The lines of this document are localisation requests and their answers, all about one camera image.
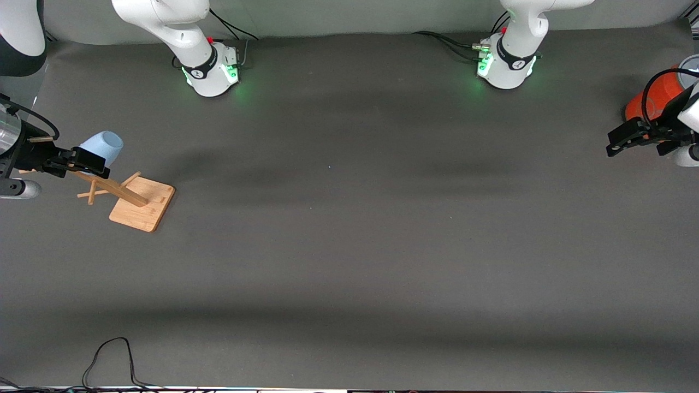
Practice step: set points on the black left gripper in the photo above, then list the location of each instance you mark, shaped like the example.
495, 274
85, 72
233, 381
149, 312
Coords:
657, 134

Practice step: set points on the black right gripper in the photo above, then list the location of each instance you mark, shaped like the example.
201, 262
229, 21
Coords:
30, 154

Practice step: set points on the light blue cup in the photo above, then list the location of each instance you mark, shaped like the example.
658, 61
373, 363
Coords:
106, 144

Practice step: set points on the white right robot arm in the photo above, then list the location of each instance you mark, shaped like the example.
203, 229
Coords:
191, 38

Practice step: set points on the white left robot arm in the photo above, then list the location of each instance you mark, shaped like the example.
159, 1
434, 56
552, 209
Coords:
516, 49

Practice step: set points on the orange can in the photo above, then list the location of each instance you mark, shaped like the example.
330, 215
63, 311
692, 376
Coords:
661, 95

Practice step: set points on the wooden mug tree stand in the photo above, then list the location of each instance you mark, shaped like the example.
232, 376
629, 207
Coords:
143, 206

